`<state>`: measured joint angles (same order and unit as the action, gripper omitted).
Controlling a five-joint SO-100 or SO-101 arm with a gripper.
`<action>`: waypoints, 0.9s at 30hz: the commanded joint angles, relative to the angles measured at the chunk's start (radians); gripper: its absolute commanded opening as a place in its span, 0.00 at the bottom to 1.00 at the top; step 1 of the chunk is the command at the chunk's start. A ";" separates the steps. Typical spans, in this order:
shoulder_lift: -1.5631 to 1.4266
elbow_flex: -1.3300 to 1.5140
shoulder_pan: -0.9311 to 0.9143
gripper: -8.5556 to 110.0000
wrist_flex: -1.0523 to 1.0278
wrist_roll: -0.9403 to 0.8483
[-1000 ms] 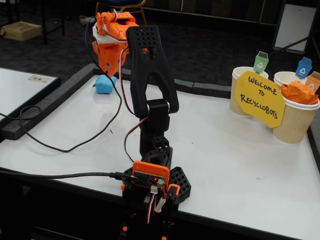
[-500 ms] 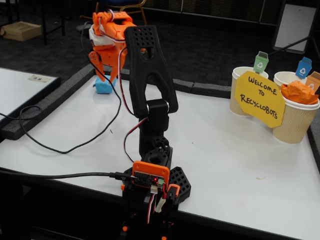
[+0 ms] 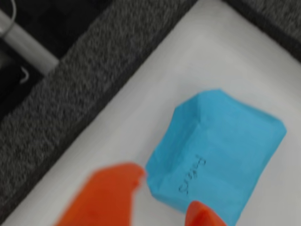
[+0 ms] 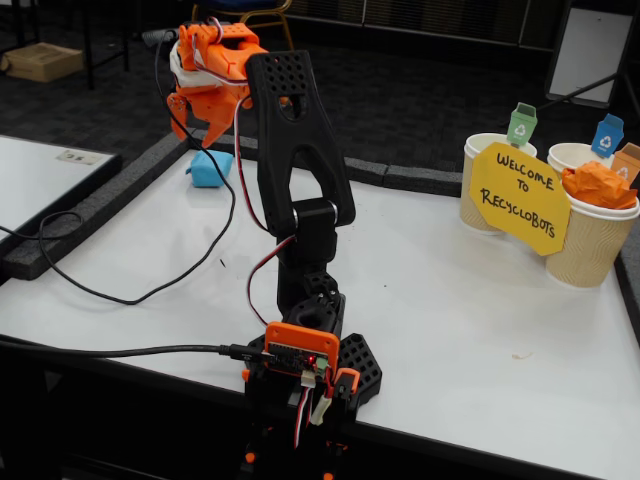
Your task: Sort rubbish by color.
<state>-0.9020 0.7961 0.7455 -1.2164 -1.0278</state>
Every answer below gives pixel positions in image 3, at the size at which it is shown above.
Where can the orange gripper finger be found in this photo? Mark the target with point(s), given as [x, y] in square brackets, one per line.
[202, 216]
[105, 197]

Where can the grey metal tube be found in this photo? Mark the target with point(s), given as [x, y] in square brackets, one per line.
[28, 43]

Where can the blue paper rubbish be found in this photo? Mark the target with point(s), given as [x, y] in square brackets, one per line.
[223, 146]

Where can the dark grey foam border strip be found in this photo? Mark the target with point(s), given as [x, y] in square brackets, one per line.
[82, 94]
[277, 21]

